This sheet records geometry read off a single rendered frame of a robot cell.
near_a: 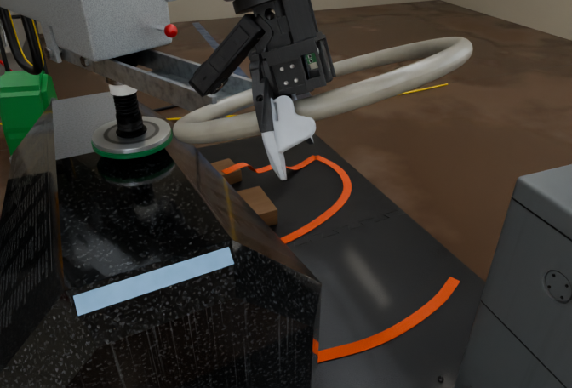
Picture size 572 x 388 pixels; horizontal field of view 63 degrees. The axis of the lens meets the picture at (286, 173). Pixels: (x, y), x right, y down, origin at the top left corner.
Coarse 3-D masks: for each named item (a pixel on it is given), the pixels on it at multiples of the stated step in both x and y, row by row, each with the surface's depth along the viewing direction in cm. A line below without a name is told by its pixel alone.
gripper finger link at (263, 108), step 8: (256, 72) 52; (256, 80) 51; (264, 80) 51; (256, 88) 51; (264, 88) 50; (256, 96) 50; (264, 96) 50; (272, 96) 52; (256, 104) 50; (264, 104) 50; (256, 112) 51; (264, 112) 51; (264, 120) 51; (272, 120) 51; (264, 128) 51; (272, 128) 50
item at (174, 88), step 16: (48, 48) 126; (80, 64) 123; (96, 64) 117; (112, 64) 111; (144, 64) 122; (160, 64) 117; (176, 64) 112; (192, 64) 108; (128, 80) 109; (144, 80) 104; (160, 80) 99; (176, 80) 111; (240, 80) 98; (160, 96) 102; (176, 96) 97; (192, 96) 93; (208, 96) 89; (224, 96) 101
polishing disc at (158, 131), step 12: (144, 120) 138; (156, 120) 138; (96, 132) 131; (108, 132) 131; (156, 132) 131; (168, 132) 131; (96, 144) 125; (108, 144) 125; (120, 144) 125; (132, 144) 125; (144, 144) 125; (156, 144) 126
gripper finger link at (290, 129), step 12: (288, 96) 52; (276, 108) 52; (288, 108) 51; (276, 120) 52; (288, 120) 51; (300, 120) 50; (312, 120) 50; (276, 132) 51; (288, 132) 51; (300, 132) 50; (312, 132) 50; (264, 144) 51; (276, 144) 50; (288, 144) 50; (276, 156) 50; (276, 168) 51
